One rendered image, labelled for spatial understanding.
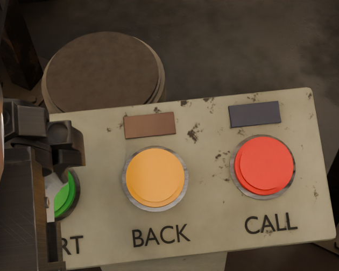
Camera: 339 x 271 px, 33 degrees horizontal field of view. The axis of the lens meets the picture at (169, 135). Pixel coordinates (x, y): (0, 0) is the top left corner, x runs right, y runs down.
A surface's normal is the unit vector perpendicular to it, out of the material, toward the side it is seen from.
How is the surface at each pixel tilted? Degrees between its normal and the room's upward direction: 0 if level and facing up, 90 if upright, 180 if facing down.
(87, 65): 0
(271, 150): 20
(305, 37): 0
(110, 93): 0
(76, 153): 63
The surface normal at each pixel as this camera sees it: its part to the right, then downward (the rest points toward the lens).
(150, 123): 0.01, -0.20
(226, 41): -0.03, -0.52
